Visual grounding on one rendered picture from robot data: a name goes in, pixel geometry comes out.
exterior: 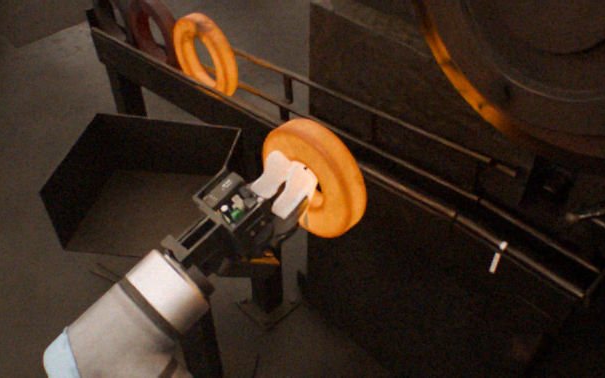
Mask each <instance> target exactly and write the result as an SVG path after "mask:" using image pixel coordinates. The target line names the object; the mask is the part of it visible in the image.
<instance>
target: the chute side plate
mask: <svg viewBox="0 0 605 378"><path fill-rule="evenodd" d="M90 33H91V36H92V39H93V42H94V46H95V49H96V52H97V55H98V58H99V61H100V62H102V63H103V64H105V62H104V58H103V55H104V56H105V57H107V58H108V59H109V60H111V61H112V62H114V63H115V66H116V70H117V72H119V73H121V74H122V75H124V77H126V78H128V79H129V80H131V81H133V82H134V83H136V84H138V85H140V86H141V87H143V88H145V89H147V90H148V91H150V92H153V93H154V94H156V95H158V96H160V97H161V98H163V99H165V100H166V101H168V102H170V103H172V104H173V105H175V106H177V107H179V108H180V109H182V110H184V111H185V112H187V113H189V114H191V115H192V116H194V117H196V118H198V119H199V120H201V121H204V122H205V123H207V124H211V125H219V126H228V127H236V128H242V135H243V136H246V137H247V138H249V139H250V140H251V141H253V142H254V143H255V144H256V153H258V154H260V155H262V156H263V146H264V143H265V140H266V138H267V137H268V135H269V134H270V133H271V132H272V130H274V129H276V127H274V126H272V125H270V124H269V123H267V122H265V121H263V120H261V119H259V118H257V117H255V116H253V115H251V114H250V113H248V112H246V111H244V110H241V109H239V108H237V107H235V106H233V105H231V104H229V103H228V102H226V101H224V100H222V99H220V98H218V97H216V96H214V95H212V94H210V93H208V92H207V91H205V90H203V89H201V88H198V87H196V85H194V84H192V83H190V82H188V81H186V80H185V79H183V78H181V77H179V76H177V75H175V74H173V73H171V72H169V71H167V70H165V69H164V68H162V67H160V66H158V65H156V64H154V63H152V62H150V61H148V60H145V59H144V58H141V57H139V56H138V55H136V54H134V53H132V52H130V51H128V50H126V49H124V48H123V47H121V46H119V45H117V44H115V43H113V42H111V41H109V40H107V39H105V38H103V37H102V36H100V35H98V34H96V33H94V32H90ZM361 174H362V176H363V179H364V183H365V187H366V195H367V201H366V209H365V212H364V214H363V215H365V216H366V217H368V218H370V219H372V220H373V221H375V222H377V223H379V224H380V225H382V226H384V227H385V228H387V229H389V230H391V231H392V232H394V233H396V234H398V235H399V236H402V237H404V238H405V239H407V240H409V241H411V242H412V243H414V244H416V245H418V246H419V247H421V248H423V249H424V251H426V252H428V253H430V254H431V255H433V256H435V257H437V258H438V259H440V260H442V261H443V262H445V263H447V264H448V265H449V266H452V267H453V268H455V269H456V270H458V271H459V272H461V273H462V274H464V275H465V276H467V277H468V278H470V279H471V280H473V281H474V282H475V283H477V284H478V285H480V286H481V287H483V288H484V289H486V290H487V291H489V292H490V293H492V294H493V295H495V296H496V297H497V298H499V299H500V300H502V301H503V302H505V303H506V304H508V305H509V303H510V301H511V299H512V296H513V294H514V293H515V294H517V295H518V296H521V297H522V298H524V299H525V300H527V301H528V302H530V303H531V304H533V305H534V306H536V307H537V308H539V309H540V310H542V311H543V312H545V313H546V314H548V315H549V316H551V317H552V320H551V322H550V325H549V327H548V329H547V332H548V333H550V334H551V335H553V336H554V337H557V336H558V335H559V333H560V331H561V330H562V327H563V325H564V323H565V321H566V320H567V318H568V316H569V314H570V312H571V311H572V309H573V307H574V305H575V303H576V302H577V299H576V298H575V297H573V296H571V295H570V294H568V293H567V292H565V291H563V290H562V289H560V288H558V287H557V286H555V285H554V284H552V283H550V282H549V281H548V280H546V279H545V278H543V277H541V276H540V275H538V274H537V273H535V272H533V271H532V270H530V269H529V268H527V267H526V266H524V265H522V264H521V263H519V262H518V261H516V260H514V259H513V257H511V256H510V255H507V254H505V253H504V252H502V251H501V250H499V249H498V248H496V247H494V246H493V245H491V244H490V243H488V242H486V241H485V240H483V239H482V238H480V237H478V236H477V235H475V234H473V233H472V232H470V231H469V230H467V229H466V228H464V227H463V226H461V225H460V224H458V223H455V224H454V227H453V231H452V226H453V220H451V219H449V218H447V217H444V216H442V215H440V214H438V213H436V212H434V211H432V210H430V208H429V207H427V206H425V205H423V204H421V203H419V202H418V201H416V200H414V199H412V198H410V197H408V196H406V195H404V194H402V193H399V192H397V191H396V190H394V189H392V188H390V187H388V186H386V185H384V184H382V183H380V182H378V181H376V180H375V179H373V178H371V177H369V176H367V175H365V174H363V173H361ZM496 252H497V253H498V254H500V255H499V259H498V261H497V264H496V267H495V269H494V272H493V273H492V272H491V271H490V268H491V265H492V262H493V260H494V257H495V253H496Z"/></svg>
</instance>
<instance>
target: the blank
mask: <svg viewBox="0 0 605 378"><path fill-rule="evenodd" d="M274 151H279V152H281V153H282V154H284V155H285V156H286V157H287V158H288V159H289V160H290V161H291V162H292V161H297V162H300V163H302V164H304V165H305V166H306V167H308V168H309V169H310V171H311V172H312V174H313V175H314V176H315V178H316V179H317V181H318V183H319V185H320V188H322V191H323V194H322V193H320V192H318V191H317V190H316V189H315V190H314V192H313V195H312V197H311V199H310V204H309V206H308V209H307V212H306V214H305V216H304V218H303V221H302V223H301V226H303V227H304V228H305V229H307V230H309V231H310V232H312V233H314V234H317V235H319V236H324V237H334V236H338V235H341V234H342V233H344V232H345V231H346V230H348V229H349V228H350V227H351V226H353V225H354V224H355V223H357V222H358V221H359V219H361V218H362V216H363V214H364V212H365V209H366V201H367V195H366V187H365V183H364V179H363V176H362V174H361V171H359V168H358V166H357V164H356V162H355V160H354V158H353V157H352V155H351V154H350V152H349V151H348V149H347V148H346V147H345V145H344V144H343V143H342V142H341V141H340V140H339V139H338V138H337V137H336V136H335V135H334V134H333V133H332V132H331V130H329V129H328V128H326V127H325V126H323V125H322V124H319V123H317V122H315V121H312V120H308V119H293V120H291V121H289V122H287V123H285V124H284V125H281V126H279V127H277V128H276V129H274V130H272V132H271V133H270V134H269V135H268V137H267V138H266V140H265V143H264V146H263V164H264V168H265V162H266V158H267V157H268V156H269V155H270V154H271V153H272V152H274Z"/></svg>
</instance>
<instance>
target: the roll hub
mask: <svg viewBox="0 0 605 378"><path fill-rule="evenodd" d="M429 4H430V8H431V12H432V15H433V19H434V22H435V24H436V27H437V30H438V33H439V35H440V38H441V40H442V42H443V44H444V46H445V48H446V49H447V51H448V53H449V55H450V56H451V58H452V59H453V61H454V62H455V64H456V65H458V67H459V68H460V69H461V71H462V72H463V73H464V75H465V76H466V77H467V79H468V80H469V81H470V82H471V83H472V84H473V86H474V87H475V88H476V89H477V90H479V91H480V92H481V93H482V94H483V95H484V96H485V97H486V98H487V96H486V92H485V88H486V87H487V86H488V85H489V84H491V83H492V82H493V81H494V80H498V81H500V82H502V83H504V84H507V87H508V91H509V95H510V97H508V98H507V99H506V100H505V101H503V102H502V103H501V104H499V105H497V104H495V103H494V104H495V105H497V106H498V107H500V108H501V109H503V110H505V111H506V112H508V113H511V114H512V115H514V116H516V117H518V118H520V120H522V121H524V122H527V123H529V124H532V125H534V126H537V127H540V128H543V129H546V130H550V131H554V132H559V133H564V134H571V135H581V136H601V135H605V0H429Z"/></svg>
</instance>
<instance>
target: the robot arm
mask: <svg viewBox="0 0 605 378"><path fill-rule="evenodd" d="M220 177H221V178H222V180H223V181H222V182H221V183H220V184H219V185H218V186H217V187H216V188H215V189H214V190H213V191H211V192H210V193H209V194H208V195H206V193H205V191H206V190H207V189H208V188H209V187H210V186H211V185H213V184H214V183H215V182H216V181H217V180H218V179H219V178H220ZM316 184H317V179H316V178H315V176H314V175H313V174H312V172H311V171H310V169H309V168H308V167H306V166H305V165H304V164H302V163H300V162H297V161H292V162H291V161H290V160H289V159H288V158H287V157H286V156H285V155H284V154H282V153H281V152H279V151H274V152H272V153H271V154H270V155H269V156H268V157H267V158H266V162H265V171H264V174H263V175H262V177H261V178H259V179H258V180H257V181H256V182H253V183H250V184H247V185H246V183H244V181H243V179H242V178H240V177H239V176H238V175H237V174H235V173H234V172H233V173H231V174H230V173H229V171H228V168H227V167H224V168H223V169H222V171H221V172H220V173H219V174H218V175H217V176H216V177H214V178H213V179H212V180H211V181H210V182H209V183H208V184H207V185H206V186H203V187H202V188H201V189H200V190H199V191H198V192H197V193H196V194H194V195H193V196H192V198H193V200H194V201H195V203H196V204H197V206H198V208H199V210H200V212H201V213H202V216H201V217H200V218H199V219H198V220H196V221H195V222H194V223H193V224H192V225H191V226H190V227H189V228H188V229H187V230H186V231H184V232H183V233H182V234H181V235H180V236H179V237H178V238H177V239H175V238H174V237H173V236H172V235H171V234H169V235H168V236H167V237H166V238H165V239H164V240H163V241H162V242H161V243H162V245H163V246H164V247H165V248H166V250H164V252H163V253H164V254H165V255H166V256H165V257H164V256H163V255H162V254H161V253H159V252H158V250H152V251H151V253H149V254H148V255H147V256H146V257H145V258H144V259H143V260H142V261H141V262H139V263H138V264H137V265H136V266H135V267H134V268H133V269H132V270H131V271H130V272H128V273H127V274H126V275H125V277H124V278H123V279H121V280H120V281H119V282H118V283H117V284H115V285H114V286H113V287H112V288H111V289H110V290H109V291H108V292H107V293H106V294H104V295H103V296H102V297H101V298H100V299H99V300H98V301H97V302H96V303H95V304H93V305H92V306H91V307H90V308H89V309H88V310H87V312H86V313H85V314H84V315H82V316H81V317H80V318H79V319H78V320H77V321H76V322H75V323H74V324H73V325H71V326H70V327H65V329H64V330H63V333H62V334H61V335H60V336H59V337H58V338H57V339H56V340H55V341H54V342H53V344H52V345H51V346H50V347H49V348H48V349H47V350H46V352H45V355H44V365H45V368H46V371H47V373H48V375H49V377H50V378H195V377H194V376H193V375H192V374H191V373H190V372H189V371H187V370H186V369H185V368H184V367H183V366H182V365H181V364H180V363H179V362H178V361H177V360H176V359H175V358H174V357H173V356H172V355H171V354H170V353H169V352H168V349H169V348H170V347H171V346H172V344H173V343H174V341H176V340H177V339H178V338H179V337H180V336H181V334H183V333H184V332H185V331H186V330H187V329H188V328H189V327H190V326H191V325H192V324H193V323H194V322H195V321H197V320H198V319H199V318H200V317H202V316H203V315H204V314H205V313H206V312H207V311H208V310H209V307H210V305H209V304H208V302H207V301H206V300H205V299H204V297H206V298H209V297H210V296H211V295H212V294H213V293H214V292H215V291H216V289H215V287H214V286H213V284H212V283H211V282H210V281H209V280H208V277H209V276H210V275H211V274H212V273H213V272H214V273H215V274H216V275H217V276H218V277H250V278H270V277H271V275H272V274H273V272H274V271H275V269H276V268H277V266H278V265H279V262H278V261H277V260H276V259H275V258H274V257H273V254H272V253H271V252H270V251H269V250H271V249H272V248H273V249H274V250H277V249H278V246H279V245H280V244H281V243H282V242H284V241H286V240H287V239H289V238H290V237H291V236H292V235H293V234H294V233H295V232H296V231H297V230H298V228H299V227H300V225H301V223H302V221H303V218H304V216H305V214H306V212H307V209H308V206H309V204H310V199H311V197H312V195H313V192H314V190H315V187H316ZM272 204H273V206H272V209H271V206H270V205H272ZM270 211H272V212H273V213H274V214H276V216H275V217H274V216H271V213H270Z"/></svg>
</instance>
